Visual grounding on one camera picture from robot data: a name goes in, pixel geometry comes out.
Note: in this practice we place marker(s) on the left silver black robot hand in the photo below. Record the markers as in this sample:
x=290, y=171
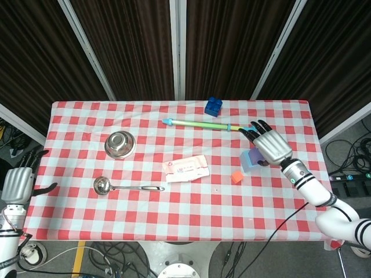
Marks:
x=17, y=185

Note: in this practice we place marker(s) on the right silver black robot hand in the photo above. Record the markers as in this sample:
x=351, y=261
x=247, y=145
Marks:
x=272, y=146

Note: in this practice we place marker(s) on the purple foam cube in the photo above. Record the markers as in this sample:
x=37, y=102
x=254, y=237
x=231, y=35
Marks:
x=255, y=156

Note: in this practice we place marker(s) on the small orange foam cube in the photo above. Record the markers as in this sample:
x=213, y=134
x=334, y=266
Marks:
x=237, y=177

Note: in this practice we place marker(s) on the stainless steel ladle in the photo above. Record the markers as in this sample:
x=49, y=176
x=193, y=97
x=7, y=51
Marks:
x=102, y=186

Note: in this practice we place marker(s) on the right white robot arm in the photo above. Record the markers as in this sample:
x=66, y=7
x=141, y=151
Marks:
x=321, y=194

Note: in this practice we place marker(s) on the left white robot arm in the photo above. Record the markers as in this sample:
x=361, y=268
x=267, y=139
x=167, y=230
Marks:
x=8, y=240

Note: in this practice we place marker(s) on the large light blue foam cube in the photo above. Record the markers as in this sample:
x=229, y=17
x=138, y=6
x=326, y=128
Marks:
x=245, y=163

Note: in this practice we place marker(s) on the white lace-up sneaker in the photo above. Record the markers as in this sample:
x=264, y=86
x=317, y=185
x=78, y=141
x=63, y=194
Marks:
x=32, y=253

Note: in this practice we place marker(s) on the dark blue building brick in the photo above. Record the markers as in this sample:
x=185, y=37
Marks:
x=213, y=107

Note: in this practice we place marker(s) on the green teal water squirter toy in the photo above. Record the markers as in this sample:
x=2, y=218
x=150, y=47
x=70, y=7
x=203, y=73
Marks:
x=203, y=124

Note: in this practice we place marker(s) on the black power strip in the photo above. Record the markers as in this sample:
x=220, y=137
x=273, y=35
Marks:
x=350, y=176

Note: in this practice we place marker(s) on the black foot pedal box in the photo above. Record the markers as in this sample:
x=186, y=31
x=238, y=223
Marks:
x=350, y=189

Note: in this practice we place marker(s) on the pink white wet wipes packet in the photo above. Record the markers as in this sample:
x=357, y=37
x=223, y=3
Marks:
x=185, y=169

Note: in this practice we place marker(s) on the stainless steel bowl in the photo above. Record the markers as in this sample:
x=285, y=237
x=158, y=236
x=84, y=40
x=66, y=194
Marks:
x=119, y=144

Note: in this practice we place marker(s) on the red white checkered tablecloth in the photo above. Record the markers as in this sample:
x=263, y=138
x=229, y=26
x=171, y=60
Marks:
x=179, y=214

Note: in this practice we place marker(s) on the grey metal table leg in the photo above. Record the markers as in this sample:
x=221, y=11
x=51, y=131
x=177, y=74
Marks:
x=342, y=263

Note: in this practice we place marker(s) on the white partition frame post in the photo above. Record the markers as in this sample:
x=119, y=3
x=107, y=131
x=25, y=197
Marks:
x=20, y=123
x=87, y=49
x=278, y=49
x=345, y=123
x=178, y=49

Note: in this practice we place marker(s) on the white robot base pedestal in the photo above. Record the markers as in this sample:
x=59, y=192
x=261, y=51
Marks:
x=179, y=260

